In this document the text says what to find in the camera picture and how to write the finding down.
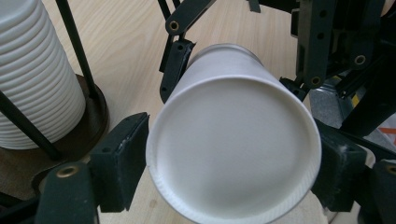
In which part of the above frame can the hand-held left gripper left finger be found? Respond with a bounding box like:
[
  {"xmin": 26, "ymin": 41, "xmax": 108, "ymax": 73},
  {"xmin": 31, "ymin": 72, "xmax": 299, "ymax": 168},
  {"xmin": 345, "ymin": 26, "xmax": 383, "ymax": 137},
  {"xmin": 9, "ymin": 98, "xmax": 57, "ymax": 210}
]
[{"xmin": 88, "ymin": 111, "xmax": 150, "ymax": 213}]

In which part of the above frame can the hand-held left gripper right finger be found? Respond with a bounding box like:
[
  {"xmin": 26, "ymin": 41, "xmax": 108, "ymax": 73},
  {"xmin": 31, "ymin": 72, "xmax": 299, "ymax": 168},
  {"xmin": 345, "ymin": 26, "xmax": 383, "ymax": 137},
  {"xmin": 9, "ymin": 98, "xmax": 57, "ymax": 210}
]
[{"xmin": 311, "ymin": 119, "xmax": 369, "ymax": 213}]

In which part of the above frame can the dark wooden cup holder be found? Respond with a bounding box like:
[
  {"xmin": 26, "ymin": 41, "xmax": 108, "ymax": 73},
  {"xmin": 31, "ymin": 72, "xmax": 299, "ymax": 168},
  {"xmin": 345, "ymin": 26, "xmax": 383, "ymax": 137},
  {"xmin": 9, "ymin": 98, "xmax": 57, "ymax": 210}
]
[{"xmin": 0, "ymin": 0, "xmax": 110, "ymax": 200}]

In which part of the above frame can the white paper cup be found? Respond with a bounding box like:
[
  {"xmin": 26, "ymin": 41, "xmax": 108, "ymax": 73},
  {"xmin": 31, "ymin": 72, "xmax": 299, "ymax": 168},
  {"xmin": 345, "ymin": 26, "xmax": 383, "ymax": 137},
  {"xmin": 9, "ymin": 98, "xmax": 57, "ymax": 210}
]
[{"xmin": 145, "ymin": 43, "xmax": 322, "ymax": 224}]

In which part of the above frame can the tall stack of white cups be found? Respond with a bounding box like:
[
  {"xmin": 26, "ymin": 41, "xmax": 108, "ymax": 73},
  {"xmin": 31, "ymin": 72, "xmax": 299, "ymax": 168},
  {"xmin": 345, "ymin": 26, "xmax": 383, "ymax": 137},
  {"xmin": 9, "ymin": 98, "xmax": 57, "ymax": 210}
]
[{"xmin": 0, "ymin": 0, "xmax": 87, "ymax": 150}]

